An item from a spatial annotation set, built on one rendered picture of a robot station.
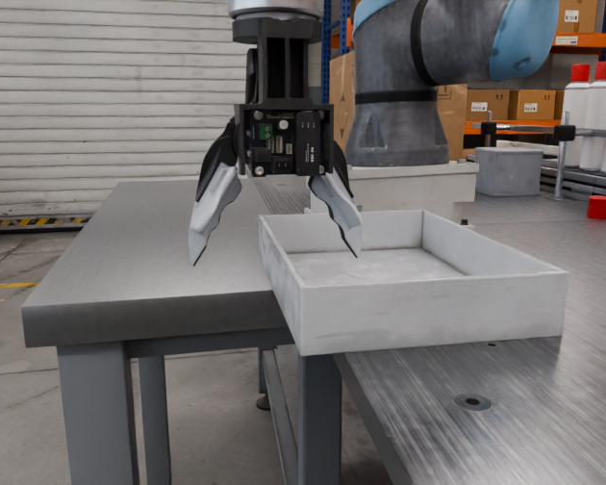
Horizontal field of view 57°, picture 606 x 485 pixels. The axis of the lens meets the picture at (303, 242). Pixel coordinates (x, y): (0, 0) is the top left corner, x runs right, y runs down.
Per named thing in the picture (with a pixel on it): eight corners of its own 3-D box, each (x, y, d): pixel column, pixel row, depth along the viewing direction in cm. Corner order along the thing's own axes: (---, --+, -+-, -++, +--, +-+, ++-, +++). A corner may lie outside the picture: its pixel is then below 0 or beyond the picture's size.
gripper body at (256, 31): (237, 185, 42) (232, 12, 39) (230, 172, 50) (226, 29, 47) (337, 183, 43) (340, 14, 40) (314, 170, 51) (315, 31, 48)
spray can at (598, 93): (614, 171, 109) (628, 61, 104) (590, 171, 108) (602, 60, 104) (596, 168, 114) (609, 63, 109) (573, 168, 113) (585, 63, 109)
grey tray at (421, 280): (562, 335, 42) (568, 271, 41) (301, 356, 39) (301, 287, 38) (423, 250, 68) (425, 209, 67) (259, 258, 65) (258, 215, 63)
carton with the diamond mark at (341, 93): (462, 178, 124) (470, 49, 118) (356, 180, 120) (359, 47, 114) (415, 165, 153) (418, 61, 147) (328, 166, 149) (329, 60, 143)
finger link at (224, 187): (160, 260, 44) (227, 163, 43) (164, 242, 49) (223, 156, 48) (193, 281, 44) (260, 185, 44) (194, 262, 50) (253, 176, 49)
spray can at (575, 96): (589, 167, 115) (601, 63, 110) (566, 168, 114) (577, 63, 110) (573, 165, 120) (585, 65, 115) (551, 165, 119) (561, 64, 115)
